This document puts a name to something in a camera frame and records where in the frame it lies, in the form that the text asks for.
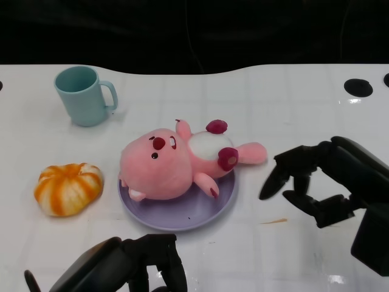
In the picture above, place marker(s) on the pink plush beaver doll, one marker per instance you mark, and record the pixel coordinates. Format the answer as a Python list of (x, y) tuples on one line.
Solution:
[(158, 173)]

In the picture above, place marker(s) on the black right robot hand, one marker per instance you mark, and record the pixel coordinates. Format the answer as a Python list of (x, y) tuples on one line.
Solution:
[(358, 170)]

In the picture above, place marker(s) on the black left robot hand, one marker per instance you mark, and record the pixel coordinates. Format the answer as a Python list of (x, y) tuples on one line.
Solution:
[(103, 267)]

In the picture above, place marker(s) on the light teal plastic mug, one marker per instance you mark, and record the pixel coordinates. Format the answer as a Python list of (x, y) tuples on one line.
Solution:
[(83, 103)]

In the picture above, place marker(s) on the black backdrop cloth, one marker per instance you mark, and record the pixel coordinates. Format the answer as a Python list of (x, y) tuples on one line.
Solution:
[(91, 30)]

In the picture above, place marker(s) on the orange white striped pumpkin toy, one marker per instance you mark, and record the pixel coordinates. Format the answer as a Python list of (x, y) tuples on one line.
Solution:
[(68, 190)]

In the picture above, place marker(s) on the lavender round plate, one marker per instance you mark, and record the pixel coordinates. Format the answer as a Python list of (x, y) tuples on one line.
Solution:
[(182, 213)]

